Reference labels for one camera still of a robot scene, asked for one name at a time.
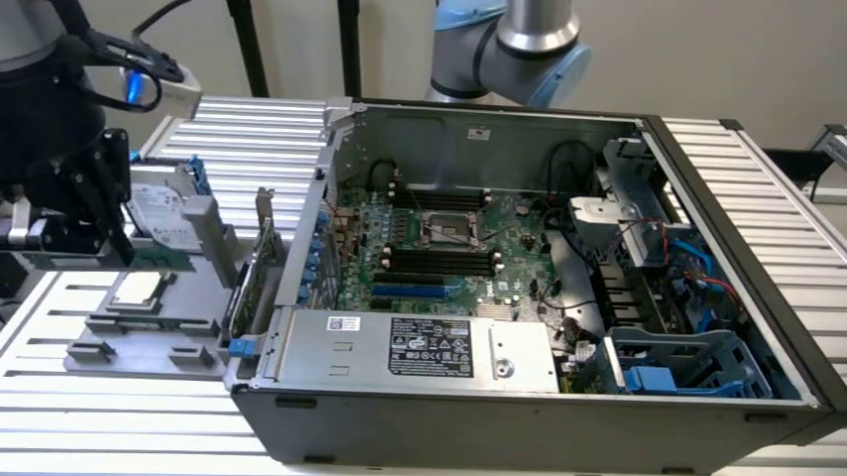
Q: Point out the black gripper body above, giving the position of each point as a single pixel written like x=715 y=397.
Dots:
x=52 y=129

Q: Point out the green RAM stick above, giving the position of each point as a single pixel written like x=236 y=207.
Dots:
x=158 y=261

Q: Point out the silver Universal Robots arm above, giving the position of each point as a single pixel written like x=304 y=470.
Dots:
x=529 y=30

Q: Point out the black RAM slot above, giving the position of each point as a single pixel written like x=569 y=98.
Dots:
x=440 y=272
x=442 y=205
x=442 y=196
x=440 y=265
x=440 y=259
x=442 y=191
x=440 y=252
x=442 y=201

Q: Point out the silver hard disk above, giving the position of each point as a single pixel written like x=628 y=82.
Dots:
x=161 y=213

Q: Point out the silver CPU chip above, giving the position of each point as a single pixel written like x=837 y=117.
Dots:
x=138 y=292

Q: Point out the grey parts rack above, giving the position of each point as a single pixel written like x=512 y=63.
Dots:
x=185 y=317

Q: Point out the green graphics card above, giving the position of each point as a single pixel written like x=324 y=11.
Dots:
x=254 y=277

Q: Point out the blue case latch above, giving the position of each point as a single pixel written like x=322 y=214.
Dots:
x=241 y=346

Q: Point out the thick black pole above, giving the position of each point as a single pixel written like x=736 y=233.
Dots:
x=248 y=44

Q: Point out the short black expansion slot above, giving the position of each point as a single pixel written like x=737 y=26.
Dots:
x=384 y=304

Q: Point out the long black expansion slot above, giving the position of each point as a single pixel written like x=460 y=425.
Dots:
x=406 y=278

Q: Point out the blue expansion slot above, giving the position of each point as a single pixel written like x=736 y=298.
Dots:
x=406 y=291

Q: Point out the thin black pole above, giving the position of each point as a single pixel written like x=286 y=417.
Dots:
x=348 y=44

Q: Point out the silver power supply unit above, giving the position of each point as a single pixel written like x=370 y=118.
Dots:
x=370 y=357

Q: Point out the metal CPU socket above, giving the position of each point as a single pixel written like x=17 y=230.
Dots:
x=446 y=228

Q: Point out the green motherboard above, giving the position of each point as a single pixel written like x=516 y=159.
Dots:
x=509 y=258

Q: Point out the silver chipset heatsink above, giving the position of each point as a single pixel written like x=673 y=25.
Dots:
x=496 y=311

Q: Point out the black open PC case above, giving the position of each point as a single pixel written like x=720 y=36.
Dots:
x=529 y=426

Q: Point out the grey metal disk bay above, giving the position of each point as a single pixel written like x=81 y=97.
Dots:
x=635 y=198

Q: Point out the black fan shroud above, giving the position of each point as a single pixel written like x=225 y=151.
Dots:
x=628 y=297

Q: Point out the blue-grey plastic disk bay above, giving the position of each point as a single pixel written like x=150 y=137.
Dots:
x=688 y=347

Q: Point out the black table end cap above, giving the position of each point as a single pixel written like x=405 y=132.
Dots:
x=731 y=124

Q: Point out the aluminium profile beam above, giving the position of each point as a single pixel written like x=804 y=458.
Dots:
x=829 y=149

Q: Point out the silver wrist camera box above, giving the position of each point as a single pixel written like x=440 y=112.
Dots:
x=178 y=94

